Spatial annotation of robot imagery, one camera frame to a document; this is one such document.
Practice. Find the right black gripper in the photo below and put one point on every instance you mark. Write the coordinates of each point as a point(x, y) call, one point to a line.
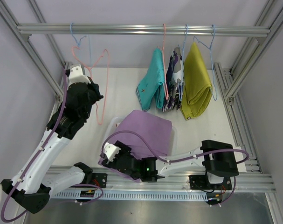
point(125, 149)

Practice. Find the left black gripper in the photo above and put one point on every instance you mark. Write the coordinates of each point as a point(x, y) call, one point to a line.
point(95, 88)

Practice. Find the pink wire hanger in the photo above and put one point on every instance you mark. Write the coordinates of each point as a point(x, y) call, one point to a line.
point(100, 107)
point(163, 60)

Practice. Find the lilac purple trousers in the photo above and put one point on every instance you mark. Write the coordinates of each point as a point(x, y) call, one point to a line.
point(146, 134)

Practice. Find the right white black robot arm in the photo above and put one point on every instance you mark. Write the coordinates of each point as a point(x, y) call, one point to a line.
point(216, 159)

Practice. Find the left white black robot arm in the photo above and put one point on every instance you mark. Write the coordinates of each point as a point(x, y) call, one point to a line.
point(29, 188)

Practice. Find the teal trousers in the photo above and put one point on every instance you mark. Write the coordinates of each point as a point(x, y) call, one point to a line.
point(152, 85)

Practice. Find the purple white patterned trousers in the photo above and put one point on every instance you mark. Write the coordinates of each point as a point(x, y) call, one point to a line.
point(174, 81)

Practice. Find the olive yellow trousers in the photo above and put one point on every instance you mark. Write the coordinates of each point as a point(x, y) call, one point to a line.
point(197, 91)

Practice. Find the white plastic basket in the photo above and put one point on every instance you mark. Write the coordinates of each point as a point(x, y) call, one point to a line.
point(117, 120)

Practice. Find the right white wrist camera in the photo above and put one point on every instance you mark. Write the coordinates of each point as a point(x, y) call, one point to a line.
point(110, 151)

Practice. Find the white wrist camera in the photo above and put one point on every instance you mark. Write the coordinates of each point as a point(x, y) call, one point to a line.
point(110, 151)
point(76, 74)

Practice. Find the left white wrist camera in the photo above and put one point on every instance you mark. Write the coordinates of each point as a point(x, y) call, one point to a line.
point(76, 74)

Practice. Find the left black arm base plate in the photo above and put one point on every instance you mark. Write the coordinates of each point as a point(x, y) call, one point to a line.
point(99, 179)

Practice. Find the white slotted cable duct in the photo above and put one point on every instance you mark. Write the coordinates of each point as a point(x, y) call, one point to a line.
point(74, 194)

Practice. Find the aluminium hanging rail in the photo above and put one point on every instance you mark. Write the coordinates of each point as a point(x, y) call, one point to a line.
point(103, 29)

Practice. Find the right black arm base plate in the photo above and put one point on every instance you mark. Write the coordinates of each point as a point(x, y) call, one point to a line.
point(197, 184)

